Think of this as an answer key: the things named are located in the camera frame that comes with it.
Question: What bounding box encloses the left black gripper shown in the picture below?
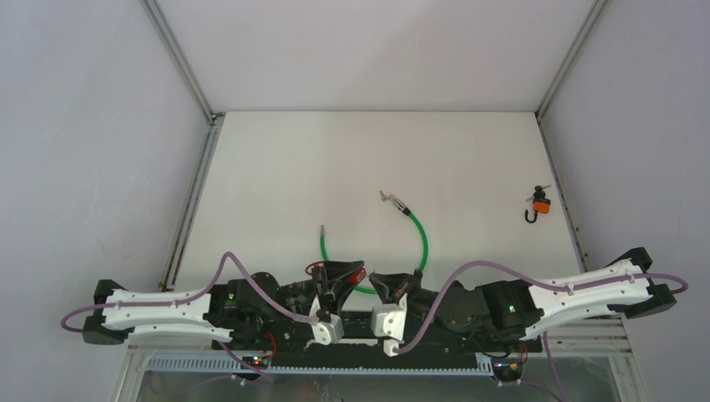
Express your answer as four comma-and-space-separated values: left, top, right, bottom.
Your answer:
259, 260, 365, 321

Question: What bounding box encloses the red cable lock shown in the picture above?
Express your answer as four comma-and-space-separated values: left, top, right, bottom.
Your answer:
304, 260, 367, 285

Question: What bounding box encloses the green cable lock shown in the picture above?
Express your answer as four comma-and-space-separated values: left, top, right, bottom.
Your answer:
319, 195, 430, 274

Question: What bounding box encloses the silver key bunch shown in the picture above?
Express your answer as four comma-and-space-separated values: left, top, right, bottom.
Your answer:
379, 190, 398, 204

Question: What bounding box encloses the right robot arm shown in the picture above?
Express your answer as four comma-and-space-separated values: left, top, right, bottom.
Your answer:
368, 247, 688, 356

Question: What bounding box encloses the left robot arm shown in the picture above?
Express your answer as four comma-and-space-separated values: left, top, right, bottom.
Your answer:
80, 260, 366, 350

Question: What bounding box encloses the orange padlock with keys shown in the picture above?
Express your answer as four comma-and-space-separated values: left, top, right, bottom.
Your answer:
524, 185, 552, 224

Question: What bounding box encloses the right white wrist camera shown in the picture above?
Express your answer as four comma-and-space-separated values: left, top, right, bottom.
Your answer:
370, 293, 408, 357

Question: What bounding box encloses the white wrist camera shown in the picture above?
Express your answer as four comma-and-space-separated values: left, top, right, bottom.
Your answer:
308, 296, 344, 345
370, 293, 408, 357

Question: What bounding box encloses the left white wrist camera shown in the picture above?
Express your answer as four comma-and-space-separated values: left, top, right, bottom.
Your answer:
308, 296, 344, 345

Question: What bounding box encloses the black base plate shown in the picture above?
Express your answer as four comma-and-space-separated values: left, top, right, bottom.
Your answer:
225, 312, 543, 369

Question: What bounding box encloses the grey cable duct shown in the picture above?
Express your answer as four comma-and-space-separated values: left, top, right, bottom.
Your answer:
144, 353, 493, 377

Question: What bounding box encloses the aluminium front frame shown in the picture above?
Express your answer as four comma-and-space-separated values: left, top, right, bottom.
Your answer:
112, 319, 647, 401

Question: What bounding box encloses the left aluminium corner post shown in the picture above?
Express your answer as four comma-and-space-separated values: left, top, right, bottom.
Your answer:
140, 0, 215, 124

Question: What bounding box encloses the aluminium corner post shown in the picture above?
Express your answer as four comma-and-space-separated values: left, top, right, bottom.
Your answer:
535, 0, 612, 122
140, 0, 215, 124

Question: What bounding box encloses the right aluminium corner post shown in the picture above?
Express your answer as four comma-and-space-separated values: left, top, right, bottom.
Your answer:
535, 0, 612, 122

